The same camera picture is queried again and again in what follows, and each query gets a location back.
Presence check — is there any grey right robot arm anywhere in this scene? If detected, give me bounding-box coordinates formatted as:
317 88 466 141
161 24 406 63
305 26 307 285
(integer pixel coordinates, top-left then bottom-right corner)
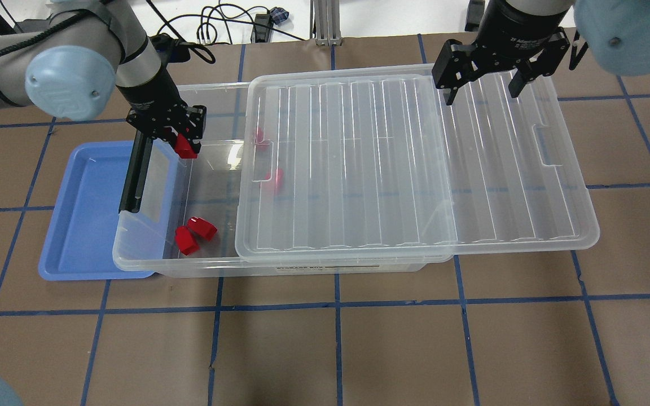
473 1 650 97

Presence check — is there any black cable bundle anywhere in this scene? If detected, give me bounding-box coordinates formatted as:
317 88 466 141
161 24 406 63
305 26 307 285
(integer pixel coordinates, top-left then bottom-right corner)
147 0 306 64

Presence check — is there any clear plastic box lid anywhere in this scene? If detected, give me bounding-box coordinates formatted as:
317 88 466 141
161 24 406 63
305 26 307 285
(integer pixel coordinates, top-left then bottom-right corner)
234 64 600 266

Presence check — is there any red block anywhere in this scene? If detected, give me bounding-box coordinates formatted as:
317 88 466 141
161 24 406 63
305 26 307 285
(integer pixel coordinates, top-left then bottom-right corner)
270 167 284 189
173 134 201 159
254 127 264 145
186 217 218 241
174 226 200 256

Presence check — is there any blue plastic tray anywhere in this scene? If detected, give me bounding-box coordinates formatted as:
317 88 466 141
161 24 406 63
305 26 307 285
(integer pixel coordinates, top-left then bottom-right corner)
38 140 188 281

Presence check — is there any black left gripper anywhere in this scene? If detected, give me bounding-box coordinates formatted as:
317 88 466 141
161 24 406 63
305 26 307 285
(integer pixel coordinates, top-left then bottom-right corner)
118 85 207 214

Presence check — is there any aluminium frame post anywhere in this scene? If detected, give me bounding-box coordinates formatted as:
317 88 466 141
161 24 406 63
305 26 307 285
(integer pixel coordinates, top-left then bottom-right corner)
310 0 342 46

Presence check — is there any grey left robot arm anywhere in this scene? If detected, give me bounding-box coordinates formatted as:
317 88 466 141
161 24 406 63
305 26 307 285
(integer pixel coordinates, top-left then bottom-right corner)
0 1 475 209

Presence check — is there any clear plastic storage box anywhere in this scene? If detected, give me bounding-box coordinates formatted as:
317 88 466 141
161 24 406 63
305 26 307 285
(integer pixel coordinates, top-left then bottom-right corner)
142 76 455 277

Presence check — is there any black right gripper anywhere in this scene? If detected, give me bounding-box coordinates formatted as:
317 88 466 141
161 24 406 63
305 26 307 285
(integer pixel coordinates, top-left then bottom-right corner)
432 1 571 106

